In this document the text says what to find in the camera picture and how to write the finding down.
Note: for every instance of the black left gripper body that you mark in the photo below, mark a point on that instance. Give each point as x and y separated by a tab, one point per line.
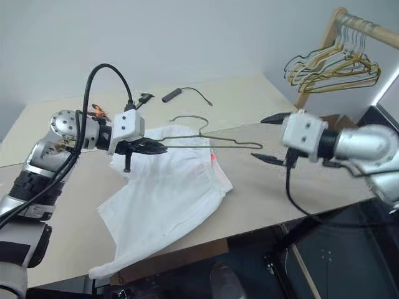
126	149

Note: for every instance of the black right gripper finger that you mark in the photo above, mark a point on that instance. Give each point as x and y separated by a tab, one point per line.
277	119
271	159

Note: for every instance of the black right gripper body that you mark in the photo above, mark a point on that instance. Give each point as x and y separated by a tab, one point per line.
291	159

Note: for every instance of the white shorts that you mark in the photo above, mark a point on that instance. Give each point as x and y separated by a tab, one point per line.
171	193

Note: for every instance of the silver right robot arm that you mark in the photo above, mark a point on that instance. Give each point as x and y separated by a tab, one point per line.
364	143

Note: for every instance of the black plastic clip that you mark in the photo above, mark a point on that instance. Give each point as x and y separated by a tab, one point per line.
146	98

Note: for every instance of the open cardboard box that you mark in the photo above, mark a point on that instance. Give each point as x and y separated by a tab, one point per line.
335	120

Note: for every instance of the black box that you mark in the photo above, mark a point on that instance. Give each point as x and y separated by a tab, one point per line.
378	116

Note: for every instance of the white light strip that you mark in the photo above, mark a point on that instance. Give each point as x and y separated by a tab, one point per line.
386	85

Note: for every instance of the wooden floor strut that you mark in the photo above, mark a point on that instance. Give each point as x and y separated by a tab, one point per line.
307	274

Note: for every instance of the wooden clothes rack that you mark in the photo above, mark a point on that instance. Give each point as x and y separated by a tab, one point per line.
374	29

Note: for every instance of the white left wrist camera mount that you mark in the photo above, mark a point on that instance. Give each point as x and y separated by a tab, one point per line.
127	124

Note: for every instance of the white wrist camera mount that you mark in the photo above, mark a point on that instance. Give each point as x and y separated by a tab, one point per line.
127	124
304	137

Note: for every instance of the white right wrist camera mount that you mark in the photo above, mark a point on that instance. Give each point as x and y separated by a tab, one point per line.
304	137

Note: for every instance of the black metal table frame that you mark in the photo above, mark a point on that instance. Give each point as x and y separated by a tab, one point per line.
274	249

